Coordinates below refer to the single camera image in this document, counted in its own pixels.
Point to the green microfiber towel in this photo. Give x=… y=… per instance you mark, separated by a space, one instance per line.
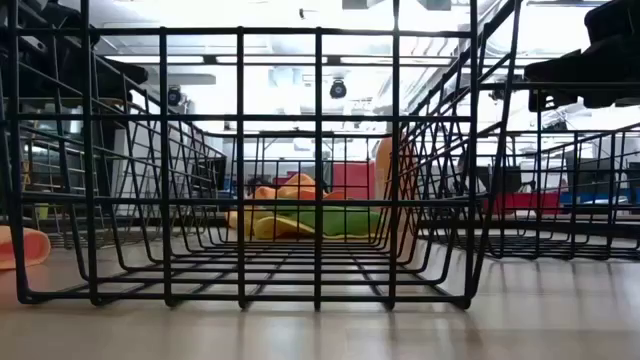
x=345 y=220

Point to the yellow microfiber towel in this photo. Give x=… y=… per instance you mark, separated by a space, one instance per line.
x=280 y=227

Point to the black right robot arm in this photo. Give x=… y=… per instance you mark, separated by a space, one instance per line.
x=615 y=20

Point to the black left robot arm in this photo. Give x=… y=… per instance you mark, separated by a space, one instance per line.
x=65 y=60

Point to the pale orange towel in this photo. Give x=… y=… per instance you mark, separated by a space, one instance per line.
x=385 y=165

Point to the dark ceiling fixture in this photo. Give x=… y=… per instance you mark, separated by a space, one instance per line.
x=500 y=91

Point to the dark monitor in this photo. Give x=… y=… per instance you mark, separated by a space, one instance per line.
x=600 y=175

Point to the red bench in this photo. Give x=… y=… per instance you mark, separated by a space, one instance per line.
x=525 y=202

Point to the red cabinet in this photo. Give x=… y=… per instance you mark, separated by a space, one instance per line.
x=355 y=180

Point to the round black ceiling camera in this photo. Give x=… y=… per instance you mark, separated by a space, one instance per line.
x=338 y=89
x=174 y=95

